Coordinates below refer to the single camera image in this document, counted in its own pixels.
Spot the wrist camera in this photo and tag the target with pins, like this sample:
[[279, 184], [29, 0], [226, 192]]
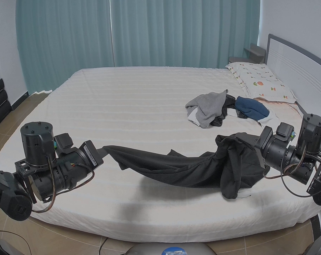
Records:
[[284, 130], [63, 141]]

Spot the black T-shirt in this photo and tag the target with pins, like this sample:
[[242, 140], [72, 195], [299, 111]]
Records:
[[181, 169]]

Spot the bed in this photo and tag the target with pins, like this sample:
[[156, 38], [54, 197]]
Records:
[[123, 102]]

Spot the grey bedside table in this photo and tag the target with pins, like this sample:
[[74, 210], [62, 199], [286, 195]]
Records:
[[256, 50]]

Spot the blue-green curtain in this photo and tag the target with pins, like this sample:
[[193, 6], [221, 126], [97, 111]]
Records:
[[64, 30], [181, 22]]

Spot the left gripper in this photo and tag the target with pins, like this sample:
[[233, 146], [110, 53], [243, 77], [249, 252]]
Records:
[[78, 166]]

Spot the pile of clothes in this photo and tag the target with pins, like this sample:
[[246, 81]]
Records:
[[211, 105]]

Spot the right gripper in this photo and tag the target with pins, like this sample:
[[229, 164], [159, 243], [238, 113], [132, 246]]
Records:
[[278, 153]]

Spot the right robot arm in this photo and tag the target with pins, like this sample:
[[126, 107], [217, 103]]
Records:
[[312, 134]]

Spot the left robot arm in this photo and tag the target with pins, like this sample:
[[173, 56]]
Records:
[[38, 142]]

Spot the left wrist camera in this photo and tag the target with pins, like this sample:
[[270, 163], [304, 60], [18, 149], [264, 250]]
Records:
[[63, 141]]

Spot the white printed pillow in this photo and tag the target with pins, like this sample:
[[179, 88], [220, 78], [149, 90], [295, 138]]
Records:
[[261, 78]]

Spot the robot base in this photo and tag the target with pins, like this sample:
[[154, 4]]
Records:
[[149, 250]]

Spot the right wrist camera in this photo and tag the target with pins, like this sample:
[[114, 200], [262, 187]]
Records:
[[284, 130]]

